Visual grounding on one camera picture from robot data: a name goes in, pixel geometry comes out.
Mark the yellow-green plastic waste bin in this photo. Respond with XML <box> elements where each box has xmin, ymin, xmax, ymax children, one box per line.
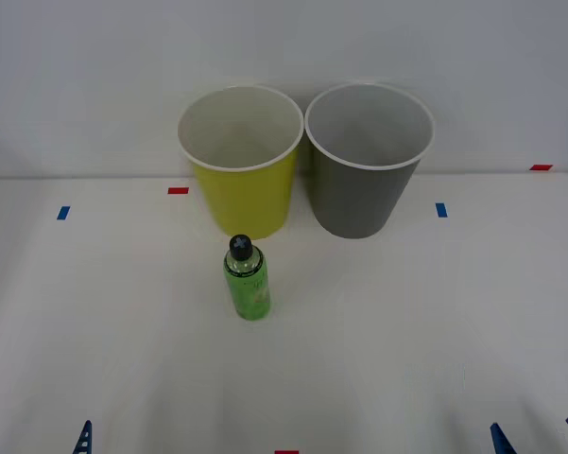
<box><xmin>177</xmin><ymin>84</ymin><xmax>305</xmax><ymax>241</ymax></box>

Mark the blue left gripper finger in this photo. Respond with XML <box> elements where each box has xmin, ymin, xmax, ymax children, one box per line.
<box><xmin>71</xmin><ymin>419</ymin><xmax>94</xmax><ymax>454</ymax></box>

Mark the grey plastic waste bin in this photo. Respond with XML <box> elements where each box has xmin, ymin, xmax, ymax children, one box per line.
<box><xmin>303</xmin><ymin>81</ymin><xmax>436</xmax><ymax>240</ymax></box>

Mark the green bottle with black cap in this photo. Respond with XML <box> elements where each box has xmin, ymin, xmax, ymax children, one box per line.
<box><xmin>222</xmin><ymin>234</ymin><xmax>272</xmax><ymax>323</ymax></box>

